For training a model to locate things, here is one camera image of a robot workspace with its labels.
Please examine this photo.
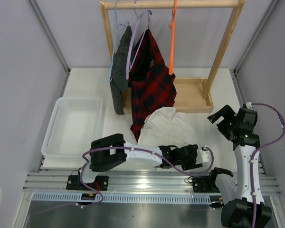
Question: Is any white pleated skirt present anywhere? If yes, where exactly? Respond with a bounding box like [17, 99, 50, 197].
[137, 107, 198, 148]

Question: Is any orange hanger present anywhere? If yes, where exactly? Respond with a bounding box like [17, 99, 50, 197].
[169, 0, 177, 75]

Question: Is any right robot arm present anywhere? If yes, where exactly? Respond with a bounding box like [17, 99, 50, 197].
[207, 105, 272, 228]

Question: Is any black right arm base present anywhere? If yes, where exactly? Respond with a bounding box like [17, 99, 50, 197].
[187, 176, 225, 193]

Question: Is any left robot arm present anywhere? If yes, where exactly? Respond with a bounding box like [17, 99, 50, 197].
[77, 133, 202, 190]

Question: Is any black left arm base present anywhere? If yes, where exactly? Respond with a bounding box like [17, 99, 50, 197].
[66, 174, 109, 191]

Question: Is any purple hanger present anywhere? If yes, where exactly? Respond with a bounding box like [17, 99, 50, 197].
[125, 0, 153, 80]

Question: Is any light blue hanger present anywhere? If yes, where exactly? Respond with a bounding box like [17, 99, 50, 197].
[109, 0, 130, 82]

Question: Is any wooden clothes rack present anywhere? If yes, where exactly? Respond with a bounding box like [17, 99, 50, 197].
[100, 0, 245, 113]

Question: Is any red black plaid garment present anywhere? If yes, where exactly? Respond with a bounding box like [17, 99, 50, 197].
[129, 29, 177, 140]

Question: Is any dark grey dotted garment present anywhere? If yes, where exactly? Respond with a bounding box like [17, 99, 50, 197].
[110, 26, 132, 115]

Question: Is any white plastic basket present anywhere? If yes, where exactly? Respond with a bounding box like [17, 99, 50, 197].
[41, 96, 103, 158]

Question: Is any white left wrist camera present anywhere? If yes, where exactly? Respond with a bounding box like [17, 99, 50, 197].
[197, 148, 212, 164]

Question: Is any aluminium mounting rail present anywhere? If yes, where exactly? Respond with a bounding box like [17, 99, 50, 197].
[22, 170, 282, 196]

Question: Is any slotted cable duct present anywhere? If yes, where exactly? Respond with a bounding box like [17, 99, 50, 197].
[32, 192, 211, 205]

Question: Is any aluminium frame post right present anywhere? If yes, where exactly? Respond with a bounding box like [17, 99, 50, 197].
[232, 0, 280, 74]

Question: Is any aluminium frame post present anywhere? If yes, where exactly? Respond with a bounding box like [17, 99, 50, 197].
[232, 0, 280, 74]
[27, 0, 70, 74]

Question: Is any aluminium frame post left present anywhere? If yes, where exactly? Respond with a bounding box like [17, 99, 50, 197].
[27, 0, 70, 74]

